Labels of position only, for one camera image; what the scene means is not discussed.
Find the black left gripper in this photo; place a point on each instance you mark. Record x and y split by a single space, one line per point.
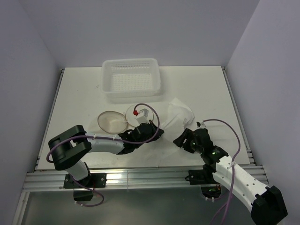
154 128

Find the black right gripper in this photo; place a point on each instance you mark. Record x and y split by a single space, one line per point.
188 134

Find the white bra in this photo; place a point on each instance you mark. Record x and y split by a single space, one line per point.
164 152

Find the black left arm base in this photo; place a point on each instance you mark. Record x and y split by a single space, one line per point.
85 189

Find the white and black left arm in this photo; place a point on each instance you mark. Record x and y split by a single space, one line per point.
68 148

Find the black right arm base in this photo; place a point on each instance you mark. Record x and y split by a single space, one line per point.
209 187

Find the white perforated plastic basket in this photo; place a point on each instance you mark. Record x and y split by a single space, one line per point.
129 78

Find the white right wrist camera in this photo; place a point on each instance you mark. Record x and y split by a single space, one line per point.
200 124

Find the aluminium rail frame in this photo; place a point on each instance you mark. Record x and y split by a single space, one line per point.
78 95

